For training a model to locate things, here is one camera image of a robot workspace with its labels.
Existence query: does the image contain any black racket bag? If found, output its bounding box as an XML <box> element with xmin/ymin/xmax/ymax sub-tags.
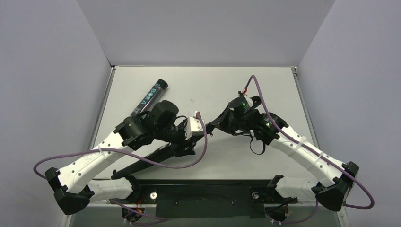
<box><xmin>111</xmin><ymin>117</ymin><xmax>226</xmax><ymax>181</ymax></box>

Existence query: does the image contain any black shuttlecock tube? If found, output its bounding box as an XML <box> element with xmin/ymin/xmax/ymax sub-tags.
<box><xmin>130</xmin><ymin>79</ymin><xmax>168</xmax><ymax>116</ymax></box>

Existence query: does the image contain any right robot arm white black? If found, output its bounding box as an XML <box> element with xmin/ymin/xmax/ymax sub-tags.
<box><xmin>216</xmin><ymin>96</ymin><xmax>359</xmax><ymax>211</ymax></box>

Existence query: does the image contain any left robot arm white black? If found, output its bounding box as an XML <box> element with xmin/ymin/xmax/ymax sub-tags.
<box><xmin>44</xmin><ymin>100</ymin><xmax>203</xmax><ymax>215</ymax></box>

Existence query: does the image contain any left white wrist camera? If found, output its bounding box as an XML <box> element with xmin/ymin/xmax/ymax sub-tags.
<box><xmin>184</xmin><ymin>117</ymin><xmax>203</xmax><ymax>140</ymax></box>

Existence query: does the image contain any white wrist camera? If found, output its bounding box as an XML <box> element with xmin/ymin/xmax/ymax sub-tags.
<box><xmin>238</xmin><ymin>90</ymin><xmax>253</xmax><ymax>107</ymax></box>
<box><xmin>184</xmin><ymin>117</ymin><xmax>203</xmax><ymax>140</ymax></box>

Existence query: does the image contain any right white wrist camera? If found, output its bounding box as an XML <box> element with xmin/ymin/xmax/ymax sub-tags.
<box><xmin>238</xmin><ymin>90</ymin><xmax>253</xmax><ymax>107</ymax></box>

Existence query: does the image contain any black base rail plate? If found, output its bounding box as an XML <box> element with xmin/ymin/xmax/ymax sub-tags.
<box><xmin>116</xmin><ymin>179</ymin><xmax>298</xmax><ymax>218</ymax></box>

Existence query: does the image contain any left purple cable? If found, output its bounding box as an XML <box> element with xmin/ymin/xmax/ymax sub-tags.
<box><xmin>33</xmin><ymin>114</ymin><xmax>209</xmax><ymax>226</ymax></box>

